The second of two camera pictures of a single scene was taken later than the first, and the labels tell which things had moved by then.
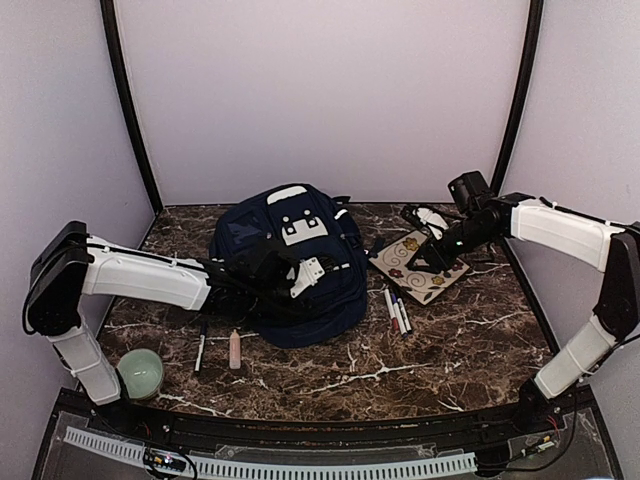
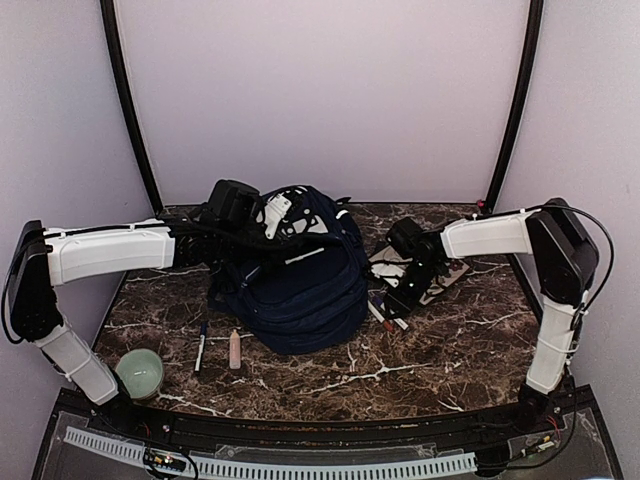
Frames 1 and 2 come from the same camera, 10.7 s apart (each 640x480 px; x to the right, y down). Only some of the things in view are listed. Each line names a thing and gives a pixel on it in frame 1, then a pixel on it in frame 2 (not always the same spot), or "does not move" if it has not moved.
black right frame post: (498, 180) does not move
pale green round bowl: (142, 373) does not move
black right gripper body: (473, 238) to (422, 278)
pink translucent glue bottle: (234, 351) does not move
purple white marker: (399, 317) to (378, 315)
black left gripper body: (267, 300) to (235, 243)
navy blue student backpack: (328, 282) does not move
